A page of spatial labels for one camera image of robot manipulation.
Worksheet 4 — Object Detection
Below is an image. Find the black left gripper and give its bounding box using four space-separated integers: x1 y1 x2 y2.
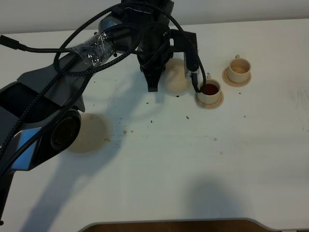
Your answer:
137 22 171 92

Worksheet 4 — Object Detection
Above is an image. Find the beige teapot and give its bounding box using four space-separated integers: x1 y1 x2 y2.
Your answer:
160 58 190 94

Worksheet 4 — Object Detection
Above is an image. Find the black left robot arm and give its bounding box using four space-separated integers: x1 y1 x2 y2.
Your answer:
0 0 174 208

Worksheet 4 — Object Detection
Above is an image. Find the beige teapot saucer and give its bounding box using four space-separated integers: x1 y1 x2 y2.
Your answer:
67 113 109 154

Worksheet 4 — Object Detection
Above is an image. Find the near beige teacup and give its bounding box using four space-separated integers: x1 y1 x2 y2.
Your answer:
199 73 221 95

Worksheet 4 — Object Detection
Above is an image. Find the beige teacup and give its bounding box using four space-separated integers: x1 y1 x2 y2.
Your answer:
228 55 251 73
199 73 221 95

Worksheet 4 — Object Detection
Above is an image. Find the near beige cup saucer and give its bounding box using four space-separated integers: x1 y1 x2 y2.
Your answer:
195 90 224 109

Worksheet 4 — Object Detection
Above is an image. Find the beige cup saucer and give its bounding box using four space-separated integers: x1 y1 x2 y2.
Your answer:
195 90 224 109
222 67 252 87

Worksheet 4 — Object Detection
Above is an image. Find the far beige cup saucer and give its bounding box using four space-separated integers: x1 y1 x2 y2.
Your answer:
222 67 252 87

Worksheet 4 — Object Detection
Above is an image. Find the far beige teacup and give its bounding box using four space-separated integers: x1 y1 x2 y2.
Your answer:
228 55 251 73

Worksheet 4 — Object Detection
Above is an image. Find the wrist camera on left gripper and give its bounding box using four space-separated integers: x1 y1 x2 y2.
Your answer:
170 29 199 73

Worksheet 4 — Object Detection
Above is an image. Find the black loose plug cable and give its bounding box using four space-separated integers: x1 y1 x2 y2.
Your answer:
0 34 80 54

